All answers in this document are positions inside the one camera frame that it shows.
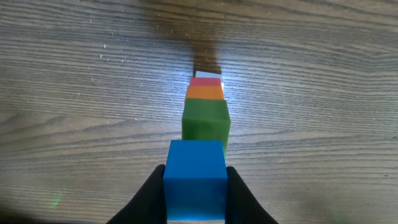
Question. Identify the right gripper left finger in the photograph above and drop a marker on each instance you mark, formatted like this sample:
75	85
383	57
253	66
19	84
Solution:
149	202

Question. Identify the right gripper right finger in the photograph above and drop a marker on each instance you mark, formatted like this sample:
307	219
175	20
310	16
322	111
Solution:
242	205

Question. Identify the blue cube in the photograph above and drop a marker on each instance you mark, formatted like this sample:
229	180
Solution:
196	180

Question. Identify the green cube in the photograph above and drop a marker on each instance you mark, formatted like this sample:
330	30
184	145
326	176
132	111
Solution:
205	119

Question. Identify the orange cube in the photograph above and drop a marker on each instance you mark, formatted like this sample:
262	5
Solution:
204	92

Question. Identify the red cube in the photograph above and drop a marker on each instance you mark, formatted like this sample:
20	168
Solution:
205	81

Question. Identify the white cube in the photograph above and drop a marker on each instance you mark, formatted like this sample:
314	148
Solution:
208	74

